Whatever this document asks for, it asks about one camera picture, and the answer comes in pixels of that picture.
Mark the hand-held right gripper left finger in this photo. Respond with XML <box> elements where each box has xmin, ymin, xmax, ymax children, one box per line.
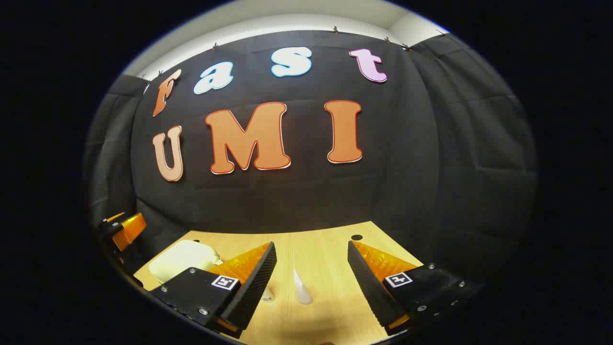
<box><xmin>150</xmin><ymin>241</ymin><xmax>278</xmax><ymax>338</ymax></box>

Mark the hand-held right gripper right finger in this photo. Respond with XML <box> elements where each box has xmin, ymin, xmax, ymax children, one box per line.
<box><xmin>347</xmin><ymin>240</ymin><xmax>485</xmax><ymax>336</ymax></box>

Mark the white cosmetic tube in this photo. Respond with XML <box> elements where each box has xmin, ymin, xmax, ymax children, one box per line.
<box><xmin>293</xmin><ymin>268</ymin><xmax>313</xmax><ymax>305</ymax></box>

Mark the pale yellow suitcase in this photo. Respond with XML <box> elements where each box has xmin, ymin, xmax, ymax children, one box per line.
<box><xmin>148</xmin><ymin>240</ymin><xmax>223</xmax><ymax>284</ymax></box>

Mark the black backdrop cloth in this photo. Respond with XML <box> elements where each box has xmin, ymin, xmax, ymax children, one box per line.
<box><xmin>82</xmin><ymin>30</ymin><xmax>538</xmax><ymax>288</ymax></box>

